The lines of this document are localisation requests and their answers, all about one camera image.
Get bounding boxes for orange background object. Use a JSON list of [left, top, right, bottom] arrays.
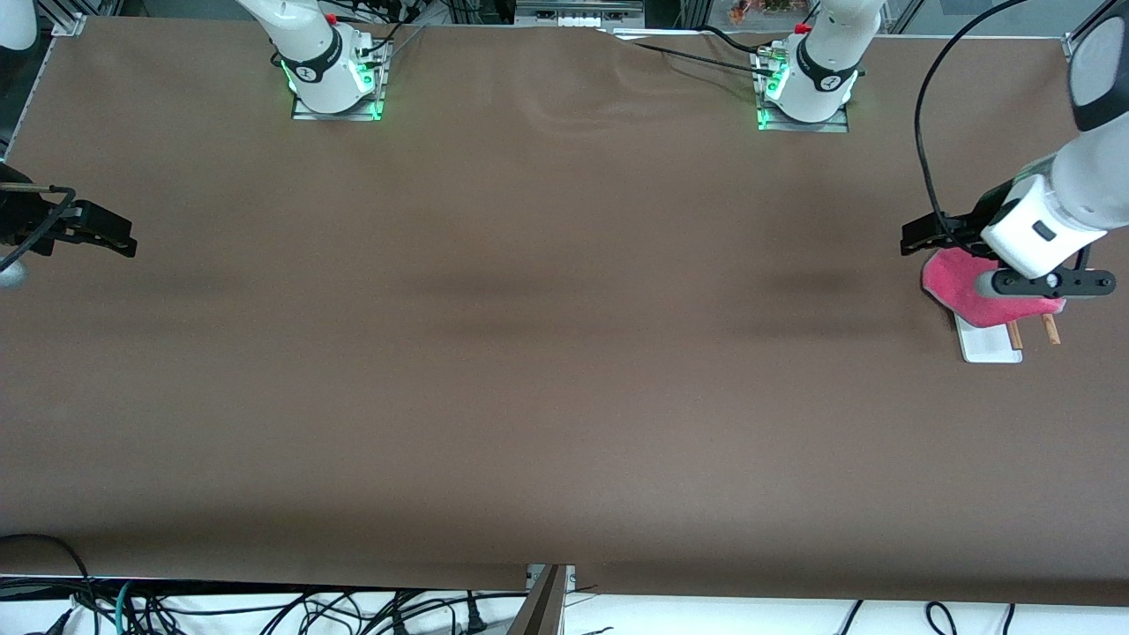
[[728, 0, 800, 24]]

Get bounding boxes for brown table cover sheet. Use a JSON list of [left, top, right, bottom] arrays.
[[0, 16, 1129, 609]]

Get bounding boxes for long black table cable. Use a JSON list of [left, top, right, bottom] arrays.
[[604, 31, 779, 77]]

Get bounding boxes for pink towel grey backing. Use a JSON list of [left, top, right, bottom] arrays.
[[921, 247, 1068, 330]]

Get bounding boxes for thick black looped cable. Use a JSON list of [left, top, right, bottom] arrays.
[[0, 534, 96, 635]]

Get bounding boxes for metal beam bracket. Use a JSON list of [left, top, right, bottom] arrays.
[[527, 564, 577, 594]]

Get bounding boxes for grey power strip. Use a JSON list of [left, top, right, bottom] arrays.
[[516, 0, 646, 29]]

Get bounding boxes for short black table cable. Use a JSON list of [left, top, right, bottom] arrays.
[[701, 25, 777, 56]]

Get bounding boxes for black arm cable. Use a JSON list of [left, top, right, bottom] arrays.
[[0, 181, 78, 272], [914, 0, 1035, 258]]

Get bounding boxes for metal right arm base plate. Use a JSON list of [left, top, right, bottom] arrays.
[[291, 35, 390, 122]]

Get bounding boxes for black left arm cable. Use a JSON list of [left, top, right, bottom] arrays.
[[914, 0, 1035, 258]]

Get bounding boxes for aluminium frame profile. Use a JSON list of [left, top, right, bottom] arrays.
[[49, 0, 90, 37], [1062, 0, 1114, 63]]

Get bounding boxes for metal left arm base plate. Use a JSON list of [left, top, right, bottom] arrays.
[[754, 44, 852, 134]]

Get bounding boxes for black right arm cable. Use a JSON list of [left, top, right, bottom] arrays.
[[0, 181, 78, 272]]

